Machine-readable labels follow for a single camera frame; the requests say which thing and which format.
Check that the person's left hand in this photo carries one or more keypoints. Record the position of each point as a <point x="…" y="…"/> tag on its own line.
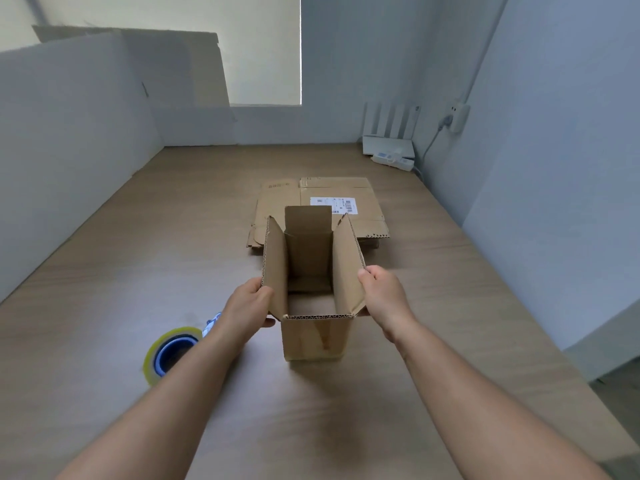
<point x="245" y="309"/>

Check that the person's right hand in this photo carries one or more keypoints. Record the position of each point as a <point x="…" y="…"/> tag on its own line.
<point x="387" y="299"/>

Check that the stack of cardboard boxes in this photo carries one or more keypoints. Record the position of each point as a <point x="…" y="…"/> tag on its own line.
<point x="370" y="242"/>

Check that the white-labelled cardboard box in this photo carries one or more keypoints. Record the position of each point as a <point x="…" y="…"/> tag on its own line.
<point x="315" y="339"/>

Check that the blue tape dispenser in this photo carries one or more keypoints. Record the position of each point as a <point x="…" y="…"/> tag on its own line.
<point x="162" y="357"/>

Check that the clear yellowish tape roll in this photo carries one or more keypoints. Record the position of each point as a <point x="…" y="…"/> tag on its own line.
<point x="149" y="367"/>

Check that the tuck-flap cardboard box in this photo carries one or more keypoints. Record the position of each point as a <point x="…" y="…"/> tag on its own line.
<point x="272" y="199"/>

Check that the person's left forearm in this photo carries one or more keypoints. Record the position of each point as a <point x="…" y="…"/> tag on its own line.
<point x="155" y="414"/>

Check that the person's right forearm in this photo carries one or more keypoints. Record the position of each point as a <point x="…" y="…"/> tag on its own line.
<point x="490" y="409"/>

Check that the white power strip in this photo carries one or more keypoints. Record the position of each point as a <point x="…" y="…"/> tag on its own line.
<point x="402" y="163"/>

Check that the white router with antennas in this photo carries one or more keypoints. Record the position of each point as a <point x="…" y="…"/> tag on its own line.
<point x="387" y="147"/>

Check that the white foam partition board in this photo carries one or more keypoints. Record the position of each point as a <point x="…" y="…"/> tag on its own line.
<point x="65" y="159"/>

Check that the bright window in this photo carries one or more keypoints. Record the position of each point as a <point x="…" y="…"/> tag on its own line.
<point x="250" y="44"/>

